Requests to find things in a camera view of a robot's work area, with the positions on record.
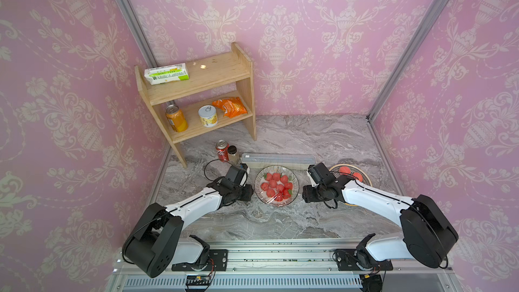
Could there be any white yellow tin can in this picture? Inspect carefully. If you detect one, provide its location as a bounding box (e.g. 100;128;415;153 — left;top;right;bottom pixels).
198;105;218;128

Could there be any cream plastic wrap dispenser box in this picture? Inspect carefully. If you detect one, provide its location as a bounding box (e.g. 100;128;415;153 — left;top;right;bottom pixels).
241;153;317;170

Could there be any orange snack bag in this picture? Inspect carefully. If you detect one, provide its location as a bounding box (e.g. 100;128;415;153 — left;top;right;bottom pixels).
212;97;247;118

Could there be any red cola can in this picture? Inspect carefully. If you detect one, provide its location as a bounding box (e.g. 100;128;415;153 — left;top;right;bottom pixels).
216;140;229;162

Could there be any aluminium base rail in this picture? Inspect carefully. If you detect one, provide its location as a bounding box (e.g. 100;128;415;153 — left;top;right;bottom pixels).
106;237;463;292

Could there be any green white carton box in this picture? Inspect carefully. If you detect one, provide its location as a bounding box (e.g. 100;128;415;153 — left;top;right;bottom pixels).
144;63;189;85

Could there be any aluminium corner frame post left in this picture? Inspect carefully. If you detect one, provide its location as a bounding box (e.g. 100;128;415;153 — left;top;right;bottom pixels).
116;0;158;68

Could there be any orange drink can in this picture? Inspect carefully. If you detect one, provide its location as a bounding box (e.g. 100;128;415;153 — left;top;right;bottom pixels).
166;105;189;132

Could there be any striped plate of peaches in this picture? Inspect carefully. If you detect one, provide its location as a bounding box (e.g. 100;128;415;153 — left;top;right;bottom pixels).
329;164;372;187

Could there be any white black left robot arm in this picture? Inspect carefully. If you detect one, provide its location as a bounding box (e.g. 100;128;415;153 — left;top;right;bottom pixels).
122;164;254;278

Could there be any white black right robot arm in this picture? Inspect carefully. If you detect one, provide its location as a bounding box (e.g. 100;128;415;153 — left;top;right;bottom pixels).
302;163;459;270

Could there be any aluminium corner frame post right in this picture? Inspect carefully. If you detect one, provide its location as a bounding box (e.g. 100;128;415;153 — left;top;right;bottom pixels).
366;0;449;125

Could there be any aluminium corner frame post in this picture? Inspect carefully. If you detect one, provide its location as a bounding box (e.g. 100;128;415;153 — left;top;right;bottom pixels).
116;0;158;68
366;0;449;125

